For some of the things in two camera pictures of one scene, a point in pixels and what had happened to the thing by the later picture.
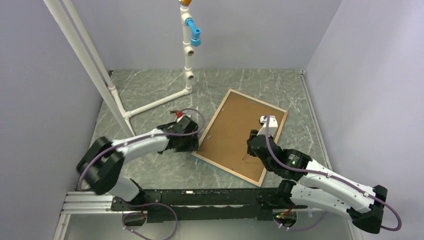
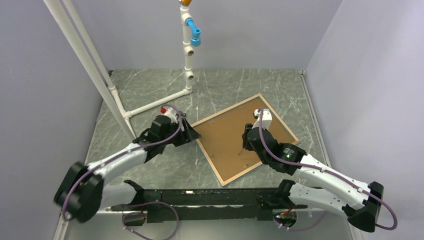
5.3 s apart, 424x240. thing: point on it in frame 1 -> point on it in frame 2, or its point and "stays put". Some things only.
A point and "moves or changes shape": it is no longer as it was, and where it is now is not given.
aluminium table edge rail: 316,118 stays put
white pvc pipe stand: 101,80 stays put
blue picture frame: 225,143 moves or changes shape
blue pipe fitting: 196,39 stays put
